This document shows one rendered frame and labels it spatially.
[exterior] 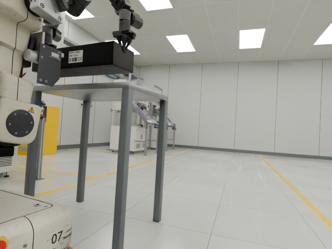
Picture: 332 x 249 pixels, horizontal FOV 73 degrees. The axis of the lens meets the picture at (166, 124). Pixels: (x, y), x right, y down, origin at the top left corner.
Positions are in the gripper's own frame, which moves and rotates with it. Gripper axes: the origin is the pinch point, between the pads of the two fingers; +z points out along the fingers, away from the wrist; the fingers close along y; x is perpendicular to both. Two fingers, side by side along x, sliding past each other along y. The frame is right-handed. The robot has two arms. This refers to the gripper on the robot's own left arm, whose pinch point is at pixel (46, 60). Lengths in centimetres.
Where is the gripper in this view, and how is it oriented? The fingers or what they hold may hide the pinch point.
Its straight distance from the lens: 157.9
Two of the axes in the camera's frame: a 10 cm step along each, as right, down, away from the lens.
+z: -0.6, 10.0, 0.0
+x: -4.2, -0.2, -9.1
